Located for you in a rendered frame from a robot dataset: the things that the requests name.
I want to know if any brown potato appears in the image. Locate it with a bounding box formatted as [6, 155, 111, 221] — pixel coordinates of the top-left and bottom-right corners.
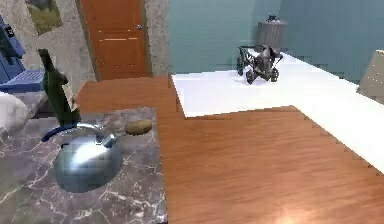
[124, 119, 153, 137]

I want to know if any dark grey office chair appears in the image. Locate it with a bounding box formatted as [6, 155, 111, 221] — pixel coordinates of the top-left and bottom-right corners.
[235, 44, 284, 86]

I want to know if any orange wooden room door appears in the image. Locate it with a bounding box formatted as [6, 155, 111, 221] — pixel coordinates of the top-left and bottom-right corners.
[77, 0, 152, 82]

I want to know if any grey ribbed bin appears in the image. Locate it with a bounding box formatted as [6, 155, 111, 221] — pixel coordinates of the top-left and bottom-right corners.
[255, 14, 289, 53]

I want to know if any grey marble worktop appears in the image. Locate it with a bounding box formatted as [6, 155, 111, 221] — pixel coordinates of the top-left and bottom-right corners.
[0, 90, 168, 224]

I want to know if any dark green wine bottle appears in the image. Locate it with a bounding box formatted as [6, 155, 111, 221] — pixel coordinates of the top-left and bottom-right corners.
[37, 48, 82, 127]

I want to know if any framed green picture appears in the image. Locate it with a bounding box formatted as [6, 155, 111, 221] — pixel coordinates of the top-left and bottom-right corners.
[25, 0, 64, 37]

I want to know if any white rounded object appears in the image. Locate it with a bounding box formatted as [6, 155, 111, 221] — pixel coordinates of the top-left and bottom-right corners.
[0, 91, 30, 135]

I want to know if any blue dish rack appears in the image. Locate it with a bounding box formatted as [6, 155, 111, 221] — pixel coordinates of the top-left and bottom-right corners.
[0, 16, 46, 94]

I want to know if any silver kettle with blue handle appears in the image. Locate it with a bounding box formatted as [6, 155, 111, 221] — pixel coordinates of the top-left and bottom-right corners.
[41, 122, 124, 194]

